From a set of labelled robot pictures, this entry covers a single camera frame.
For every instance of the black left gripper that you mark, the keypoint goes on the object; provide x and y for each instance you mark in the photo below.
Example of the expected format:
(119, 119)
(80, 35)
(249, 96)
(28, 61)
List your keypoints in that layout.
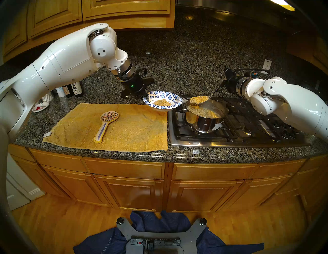
(134, 85)

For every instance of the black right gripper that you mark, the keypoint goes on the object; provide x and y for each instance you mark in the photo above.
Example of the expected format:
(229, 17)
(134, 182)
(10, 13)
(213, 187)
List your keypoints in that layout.
(233, 84)

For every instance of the scooped oatmeal portion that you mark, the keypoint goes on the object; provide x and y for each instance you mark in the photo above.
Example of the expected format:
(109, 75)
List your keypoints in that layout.
(198, 99)
(162, 103)

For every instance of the blue white paper bowl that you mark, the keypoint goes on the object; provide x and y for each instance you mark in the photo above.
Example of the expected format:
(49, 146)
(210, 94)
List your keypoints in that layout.
(174, 98)

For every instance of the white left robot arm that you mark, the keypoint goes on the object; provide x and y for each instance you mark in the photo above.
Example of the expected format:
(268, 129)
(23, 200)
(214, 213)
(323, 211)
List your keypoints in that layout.
(64, 64)

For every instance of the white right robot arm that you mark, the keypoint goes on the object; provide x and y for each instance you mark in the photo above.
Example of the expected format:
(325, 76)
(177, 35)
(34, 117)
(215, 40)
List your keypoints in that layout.
(294, 107)

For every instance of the cooked oatmeal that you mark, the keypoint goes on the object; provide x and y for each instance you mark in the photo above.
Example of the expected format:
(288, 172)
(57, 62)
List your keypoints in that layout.
(207, 112)

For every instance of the colourful ceramic spoon rest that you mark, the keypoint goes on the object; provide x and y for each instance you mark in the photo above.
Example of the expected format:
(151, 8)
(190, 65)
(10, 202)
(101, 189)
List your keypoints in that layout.
(109, 117)

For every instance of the yellow terry towel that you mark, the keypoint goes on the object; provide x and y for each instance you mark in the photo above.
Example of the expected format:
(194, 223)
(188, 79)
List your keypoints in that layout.
(128, 135)

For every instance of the stainless steel saucepan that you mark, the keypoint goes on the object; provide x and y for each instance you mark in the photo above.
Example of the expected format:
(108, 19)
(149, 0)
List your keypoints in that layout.
(205, 125)

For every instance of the black gas stovetop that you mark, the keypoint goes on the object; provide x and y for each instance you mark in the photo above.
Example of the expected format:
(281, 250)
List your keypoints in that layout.
(176, 139)

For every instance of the soy sauce bottle white cap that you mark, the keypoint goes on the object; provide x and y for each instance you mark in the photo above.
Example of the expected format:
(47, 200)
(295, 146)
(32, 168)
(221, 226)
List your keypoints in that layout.
(77, 89)

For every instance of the dark range hood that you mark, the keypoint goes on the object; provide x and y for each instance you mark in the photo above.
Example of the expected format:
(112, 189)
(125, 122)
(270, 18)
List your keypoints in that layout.
(230, 10)

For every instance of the dark bottle brown label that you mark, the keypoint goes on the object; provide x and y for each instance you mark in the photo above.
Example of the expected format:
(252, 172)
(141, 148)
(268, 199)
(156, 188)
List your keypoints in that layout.
(68, 91)

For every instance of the wooden base cabinets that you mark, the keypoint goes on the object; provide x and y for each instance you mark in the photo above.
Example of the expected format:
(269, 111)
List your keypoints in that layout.
(128, 189)

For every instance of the range hood lamp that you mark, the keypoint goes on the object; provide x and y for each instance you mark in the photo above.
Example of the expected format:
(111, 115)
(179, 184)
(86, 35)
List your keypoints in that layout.
(283, 4)

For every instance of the small white saucer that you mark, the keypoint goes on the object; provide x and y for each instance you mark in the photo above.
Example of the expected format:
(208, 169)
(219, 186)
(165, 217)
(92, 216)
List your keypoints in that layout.
(41, 107)

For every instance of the blue denim cloth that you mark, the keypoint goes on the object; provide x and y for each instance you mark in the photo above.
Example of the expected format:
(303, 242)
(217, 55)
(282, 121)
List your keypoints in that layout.
(159, 220)

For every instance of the grey power strip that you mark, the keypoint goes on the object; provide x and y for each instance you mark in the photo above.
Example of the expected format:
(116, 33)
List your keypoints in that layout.
(164, 241)

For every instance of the white panel door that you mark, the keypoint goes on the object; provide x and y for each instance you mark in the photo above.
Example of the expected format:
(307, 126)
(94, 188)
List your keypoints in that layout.
(20, 189)

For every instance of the white wall outlet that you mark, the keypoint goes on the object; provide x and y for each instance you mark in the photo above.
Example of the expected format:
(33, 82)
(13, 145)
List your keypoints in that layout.
(266, 65)

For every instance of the light wooden wall cabinet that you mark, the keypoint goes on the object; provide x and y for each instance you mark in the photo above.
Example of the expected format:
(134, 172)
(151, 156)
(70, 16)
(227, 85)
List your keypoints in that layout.
(128, 10)

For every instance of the dark wooden wall cabinet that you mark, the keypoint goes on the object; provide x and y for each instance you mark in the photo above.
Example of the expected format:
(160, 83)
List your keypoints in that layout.
(315, 51)

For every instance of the grey robot base frame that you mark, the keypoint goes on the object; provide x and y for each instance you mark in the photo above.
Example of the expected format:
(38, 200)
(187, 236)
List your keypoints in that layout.
(189, 238)

